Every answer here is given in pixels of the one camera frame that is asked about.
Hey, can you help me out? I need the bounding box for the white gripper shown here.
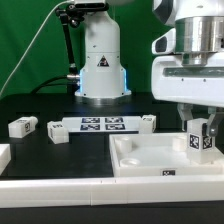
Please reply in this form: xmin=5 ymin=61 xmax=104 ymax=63
xmin=151 ymin=54 xmax=224 ymax=137

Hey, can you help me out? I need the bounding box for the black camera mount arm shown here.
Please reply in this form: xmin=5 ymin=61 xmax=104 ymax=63
xmin=55 ymin=4 xmax=84 ymax=77

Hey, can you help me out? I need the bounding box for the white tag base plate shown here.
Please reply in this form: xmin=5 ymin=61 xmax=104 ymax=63
xmin=62 ymin=116 xmax=141 ymax=133

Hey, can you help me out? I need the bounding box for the black cable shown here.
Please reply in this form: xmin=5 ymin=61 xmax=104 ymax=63
xmin=30 ymin=75 xmax=81 ymax=95

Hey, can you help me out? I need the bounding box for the white cable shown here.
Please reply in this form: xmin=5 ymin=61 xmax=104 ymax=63
xmin=0 ymin=0 xmax=75 ymax=98

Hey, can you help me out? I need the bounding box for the white front fence rail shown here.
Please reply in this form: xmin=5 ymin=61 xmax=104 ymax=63
xmin=0 ymin=175 xmax=224 ymax=208

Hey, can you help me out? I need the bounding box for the grey overhead camera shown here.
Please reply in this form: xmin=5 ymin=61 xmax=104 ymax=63
xmin=74 ymin=0 xmax=108 ymax=11

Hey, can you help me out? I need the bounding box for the white left fence piece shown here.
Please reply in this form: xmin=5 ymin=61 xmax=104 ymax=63
xmin=0 ymin=144 xmax=11 ymax=175

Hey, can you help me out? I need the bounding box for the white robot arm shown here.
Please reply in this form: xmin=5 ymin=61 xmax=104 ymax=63
xmin=74 ymin=0 xmax=224 ymax=136

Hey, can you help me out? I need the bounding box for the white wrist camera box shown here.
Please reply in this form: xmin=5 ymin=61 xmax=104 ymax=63
xmin=152 ymin=28 xmax=176 ymax=55

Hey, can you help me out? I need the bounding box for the white square tabletop part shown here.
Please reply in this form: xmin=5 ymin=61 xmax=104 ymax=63
xmin=109 ymin=133 xmax=224 ymax=177

